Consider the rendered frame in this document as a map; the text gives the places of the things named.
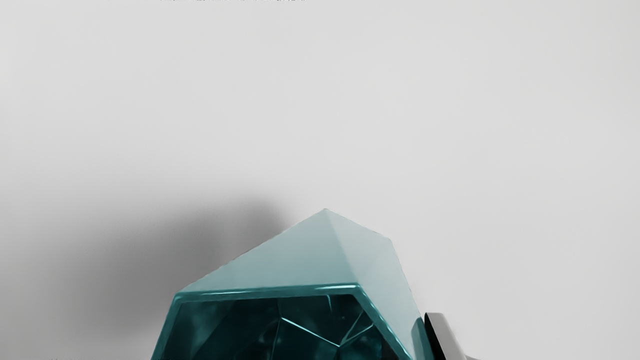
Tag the teal faceted mug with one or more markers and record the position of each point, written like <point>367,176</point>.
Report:
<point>310,260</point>

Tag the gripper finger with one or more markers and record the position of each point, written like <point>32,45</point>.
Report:
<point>442,337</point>

